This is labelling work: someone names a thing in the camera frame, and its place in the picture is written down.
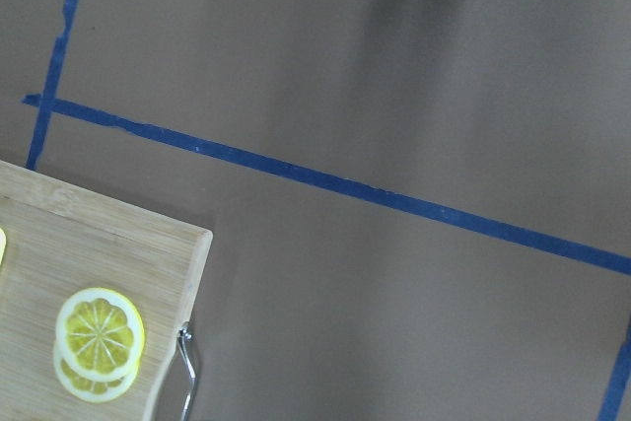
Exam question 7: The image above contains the lemon slice right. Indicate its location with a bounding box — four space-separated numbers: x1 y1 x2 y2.
53 287 145 404

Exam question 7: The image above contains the lemon slice left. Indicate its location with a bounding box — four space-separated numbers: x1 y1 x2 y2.
0 228 7 266

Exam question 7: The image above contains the lemon slice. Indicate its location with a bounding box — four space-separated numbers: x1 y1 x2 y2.
0 228 7 266
53 287 145 404

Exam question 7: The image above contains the wooden cutting board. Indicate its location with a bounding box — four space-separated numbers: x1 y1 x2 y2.
1 163 213 420

